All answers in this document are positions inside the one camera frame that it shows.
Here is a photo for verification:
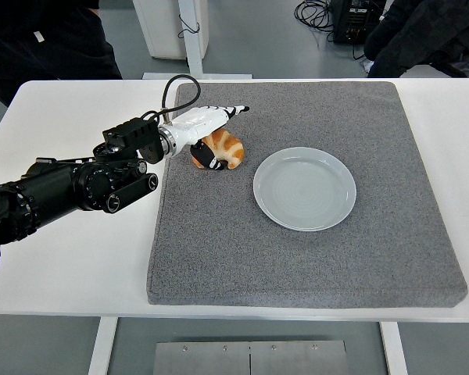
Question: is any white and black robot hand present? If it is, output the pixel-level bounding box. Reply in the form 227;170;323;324
167;103;251;172

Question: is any golden brown croissant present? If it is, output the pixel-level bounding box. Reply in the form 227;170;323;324
191;128;246;170

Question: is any round grey plate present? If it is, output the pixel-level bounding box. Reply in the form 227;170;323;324
252;146;358;232

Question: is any grey metal plate with screws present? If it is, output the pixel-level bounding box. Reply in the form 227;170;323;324
152;340;349;375

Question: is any person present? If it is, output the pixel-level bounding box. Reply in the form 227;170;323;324
0;0;123;106
363;0;469;79

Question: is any grey fabric mat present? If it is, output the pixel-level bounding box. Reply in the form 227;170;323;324
146;80;469;310

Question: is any black electronics box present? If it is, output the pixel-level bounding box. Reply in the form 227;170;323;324
331;0;388;45

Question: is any white table leg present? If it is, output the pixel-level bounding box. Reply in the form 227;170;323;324
379;322;410;375
88;316;119;375

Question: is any thin black cable on post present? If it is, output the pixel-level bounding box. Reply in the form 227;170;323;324
177;22;202;39

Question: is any black floor cable bundle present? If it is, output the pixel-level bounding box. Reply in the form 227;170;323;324
295;0;335;43

